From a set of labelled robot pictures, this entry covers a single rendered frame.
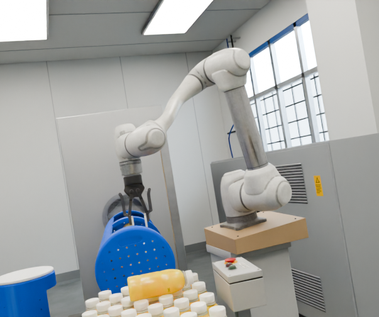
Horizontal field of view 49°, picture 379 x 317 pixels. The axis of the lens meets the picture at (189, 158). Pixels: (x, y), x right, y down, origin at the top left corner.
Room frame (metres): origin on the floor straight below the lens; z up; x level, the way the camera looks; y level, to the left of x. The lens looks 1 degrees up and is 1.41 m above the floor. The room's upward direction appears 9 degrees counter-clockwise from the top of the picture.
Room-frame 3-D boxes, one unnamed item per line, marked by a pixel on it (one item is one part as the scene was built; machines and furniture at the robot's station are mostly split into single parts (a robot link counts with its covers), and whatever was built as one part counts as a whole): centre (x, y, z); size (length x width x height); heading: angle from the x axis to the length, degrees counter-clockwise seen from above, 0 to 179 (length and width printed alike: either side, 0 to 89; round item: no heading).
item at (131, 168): (1.72, 0.24, 1.45); 0.09 x 0.09 x 0.06
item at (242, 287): (1.26, -0.09, 1.05); 0.20 x 0.10 x 0.10; 10
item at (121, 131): (1.71, 0.24, 1.56); 0.13 x 0.11 x 0.16; 36
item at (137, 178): (1.72, 0.24, 1.37); 0.08 x 0.07 x 0.09; 100
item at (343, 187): (3.88, -0.81, 0.72); 2.15 x 0.54 x 1.45; 19
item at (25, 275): (2.01, 0.87, 1.03); 0.28 x 0.28 x 0.01
